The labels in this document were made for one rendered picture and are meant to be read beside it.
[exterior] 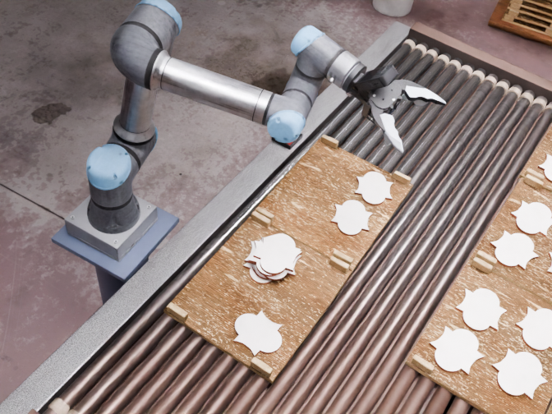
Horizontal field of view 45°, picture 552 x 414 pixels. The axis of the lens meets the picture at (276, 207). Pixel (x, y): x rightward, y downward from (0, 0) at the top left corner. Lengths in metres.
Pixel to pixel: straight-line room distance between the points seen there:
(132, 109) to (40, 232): 1.51
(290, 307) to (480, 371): 0.52
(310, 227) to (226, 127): 1.70
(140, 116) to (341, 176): 0.69
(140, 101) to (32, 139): 1.90
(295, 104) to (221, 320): 0.63
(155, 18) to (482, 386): 1.21
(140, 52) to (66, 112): 2.24
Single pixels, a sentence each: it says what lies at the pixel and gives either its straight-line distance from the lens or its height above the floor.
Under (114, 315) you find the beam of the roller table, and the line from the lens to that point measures 1.85.
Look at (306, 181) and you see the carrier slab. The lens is 2.12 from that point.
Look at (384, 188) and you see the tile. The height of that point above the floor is 0.95.
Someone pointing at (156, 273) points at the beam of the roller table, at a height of 0.91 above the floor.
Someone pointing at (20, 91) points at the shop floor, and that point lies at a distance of 3.94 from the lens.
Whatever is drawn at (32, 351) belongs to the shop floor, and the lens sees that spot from 2.91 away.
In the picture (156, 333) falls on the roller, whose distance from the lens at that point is 1.81.
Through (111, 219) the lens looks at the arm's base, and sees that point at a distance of 1.95.
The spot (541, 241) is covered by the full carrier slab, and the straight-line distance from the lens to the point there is 2.20.
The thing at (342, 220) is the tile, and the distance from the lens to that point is 2.02.
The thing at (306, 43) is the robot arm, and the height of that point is 1.60.
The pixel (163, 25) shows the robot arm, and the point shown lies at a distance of 1.64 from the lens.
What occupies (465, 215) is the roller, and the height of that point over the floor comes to 0.92.
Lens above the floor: 2.50
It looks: 50 degrees down
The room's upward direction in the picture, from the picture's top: 7 degrees clockwise
